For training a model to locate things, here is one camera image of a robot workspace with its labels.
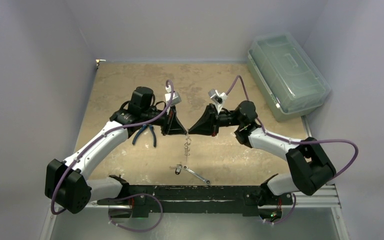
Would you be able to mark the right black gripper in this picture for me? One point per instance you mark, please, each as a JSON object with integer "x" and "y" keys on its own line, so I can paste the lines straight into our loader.
{"x": 214, "y": 120}

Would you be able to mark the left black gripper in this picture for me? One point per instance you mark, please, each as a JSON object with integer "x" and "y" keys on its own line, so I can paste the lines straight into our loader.
{"x": 171, "y": 125}

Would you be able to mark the small key with black head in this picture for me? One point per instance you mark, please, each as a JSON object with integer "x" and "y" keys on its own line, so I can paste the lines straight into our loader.
{"x": 177, "y": 168}

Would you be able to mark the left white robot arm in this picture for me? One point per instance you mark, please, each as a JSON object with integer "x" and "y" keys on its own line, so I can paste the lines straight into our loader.
{"x": 67, "y": 182}

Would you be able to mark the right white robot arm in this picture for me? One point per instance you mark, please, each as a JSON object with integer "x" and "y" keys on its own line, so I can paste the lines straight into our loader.
{"x": 309, "y": 166}

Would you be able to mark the silver ratchet wrench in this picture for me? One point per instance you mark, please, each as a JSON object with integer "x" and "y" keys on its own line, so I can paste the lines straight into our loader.
{"x": 203, "y": 179}

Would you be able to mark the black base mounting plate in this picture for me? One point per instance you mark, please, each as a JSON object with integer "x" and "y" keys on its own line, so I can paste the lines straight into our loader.
{"x": 247, "y": 200}

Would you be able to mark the clear plastic storage box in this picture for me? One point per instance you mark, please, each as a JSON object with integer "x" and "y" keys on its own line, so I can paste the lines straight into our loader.
{"x": 289, "y": 81}

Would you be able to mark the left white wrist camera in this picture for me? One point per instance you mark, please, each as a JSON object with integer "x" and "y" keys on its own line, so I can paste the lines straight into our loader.
{"x": 171, "y": 99}

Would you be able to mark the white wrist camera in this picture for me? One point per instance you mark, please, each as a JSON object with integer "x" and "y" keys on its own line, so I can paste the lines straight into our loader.
{"x": 218, "y": 99}
{"x": 171, "y": 99}

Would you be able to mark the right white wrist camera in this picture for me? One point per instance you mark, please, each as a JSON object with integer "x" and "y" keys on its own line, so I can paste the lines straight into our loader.
{"x": 218, "y": 99}

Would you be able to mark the aluminium frame rail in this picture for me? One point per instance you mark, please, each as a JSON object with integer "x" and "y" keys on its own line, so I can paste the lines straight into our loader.
{"x": 324, "y": 198}

